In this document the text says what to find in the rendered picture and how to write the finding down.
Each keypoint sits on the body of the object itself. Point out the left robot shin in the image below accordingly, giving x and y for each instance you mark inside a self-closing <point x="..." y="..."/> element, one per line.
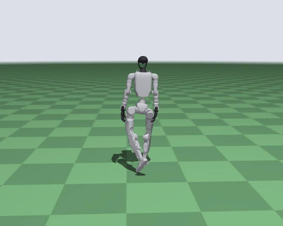
<point x="135" y="145"/>

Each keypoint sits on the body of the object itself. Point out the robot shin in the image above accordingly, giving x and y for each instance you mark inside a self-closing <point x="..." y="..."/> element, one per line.
<point x="146" y="147"/>
<point x="135" y="145"/>

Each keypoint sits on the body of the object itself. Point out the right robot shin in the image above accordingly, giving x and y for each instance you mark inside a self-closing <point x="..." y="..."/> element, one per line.
<point x="146" y="147"/>

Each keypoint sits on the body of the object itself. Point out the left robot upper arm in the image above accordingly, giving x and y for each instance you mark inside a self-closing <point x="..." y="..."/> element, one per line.
<point x="129" y="83"/>

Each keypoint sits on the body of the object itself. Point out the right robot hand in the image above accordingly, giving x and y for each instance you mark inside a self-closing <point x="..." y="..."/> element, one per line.
<point x="155" y="114"/>

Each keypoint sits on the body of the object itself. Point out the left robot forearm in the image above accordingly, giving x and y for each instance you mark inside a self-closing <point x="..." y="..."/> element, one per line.
<point x="125" y="100"/>

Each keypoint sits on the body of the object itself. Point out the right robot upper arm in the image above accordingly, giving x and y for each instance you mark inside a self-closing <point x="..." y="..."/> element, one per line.
<point x="155" y="84"/>

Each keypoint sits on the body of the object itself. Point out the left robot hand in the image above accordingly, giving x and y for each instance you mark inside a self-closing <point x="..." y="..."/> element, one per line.
<point x="122" y="114"/>

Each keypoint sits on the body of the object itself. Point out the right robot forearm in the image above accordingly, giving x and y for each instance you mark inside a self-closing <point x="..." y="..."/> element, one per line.
<point x="155" y="101"/>

